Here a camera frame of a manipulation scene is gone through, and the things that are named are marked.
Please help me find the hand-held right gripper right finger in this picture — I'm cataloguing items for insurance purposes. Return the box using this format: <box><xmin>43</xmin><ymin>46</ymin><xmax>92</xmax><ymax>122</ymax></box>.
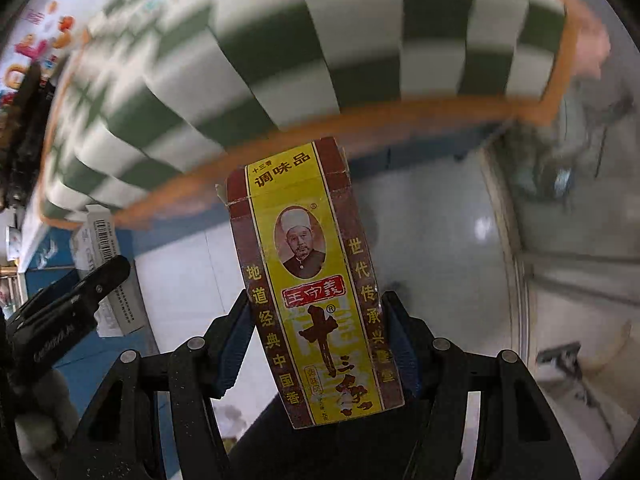
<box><xmin>379</xmin><ymin>290</ymin><xmax>582</xmax><ymax>480</ymax></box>

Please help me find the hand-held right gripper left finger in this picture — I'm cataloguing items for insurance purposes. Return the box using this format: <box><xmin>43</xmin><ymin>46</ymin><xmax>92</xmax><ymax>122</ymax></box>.
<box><xmin>56</xmin><ymin>288</ymin><xmax>252</xmax><ymax>480</ymax></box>

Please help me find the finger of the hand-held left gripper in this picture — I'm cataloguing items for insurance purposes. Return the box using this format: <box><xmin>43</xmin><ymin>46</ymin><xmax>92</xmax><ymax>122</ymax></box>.
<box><xmin>70</xmin><ymin>255</ymin><xmax>132</xmax><ymax>315</ymax></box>

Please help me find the white barcode carton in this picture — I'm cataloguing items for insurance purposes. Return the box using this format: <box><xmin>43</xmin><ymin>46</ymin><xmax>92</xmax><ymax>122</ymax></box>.
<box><xmin>70</xmin><ymin>204</ymin><xmax>149</xmax><ymax>339</ymax></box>

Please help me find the yellow brown seasoning box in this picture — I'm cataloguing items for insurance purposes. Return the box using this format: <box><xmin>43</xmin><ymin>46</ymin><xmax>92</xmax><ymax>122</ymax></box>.
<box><xmin>215</xmin><ymin>136</ymin><xmax>406</xmax><ymax>431</ymax></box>

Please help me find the dark blurred object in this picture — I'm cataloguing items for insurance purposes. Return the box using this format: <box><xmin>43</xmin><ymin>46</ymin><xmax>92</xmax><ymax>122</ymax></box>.
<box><xmin>0</xmin><ymin>60</ymin><xmax>58</xmax><ymax>211</ymax></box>

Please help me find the grey dark clutter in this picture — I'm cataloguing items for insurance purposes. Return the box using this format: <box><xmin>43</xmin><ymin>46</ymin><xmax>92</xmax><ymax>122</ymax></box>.
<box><xmin>507</xmin><ymin>92</ymin><xmax>626</xmax><ymax>206</ymax></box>

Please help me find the green white checkered blanket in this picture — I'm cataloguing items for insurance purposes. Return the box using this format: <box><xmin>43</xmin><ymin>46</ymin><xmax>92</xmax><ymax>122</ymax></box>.
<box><xmin>37</xmin><ymin>0</ymin><xmax>608</xmax><ymax>233</ymax></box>

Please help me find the pink blurred object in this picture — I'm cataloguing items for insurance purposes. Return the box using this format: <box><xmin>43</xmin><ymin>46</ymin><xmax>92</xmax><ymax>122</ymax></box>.
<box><xmin>572</xmin><ymin>22</ymin><xmax>612</xmax><ymax>82</ymax></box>

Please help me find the colourful wall poster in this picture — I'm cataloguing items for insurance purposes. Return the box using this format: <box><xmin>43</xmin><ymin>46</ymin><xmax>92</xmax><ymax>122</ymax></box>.
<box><xmin>0</xmin><ymin>0</ymin><xmax>96</xmax><ymax>111</ymax></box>

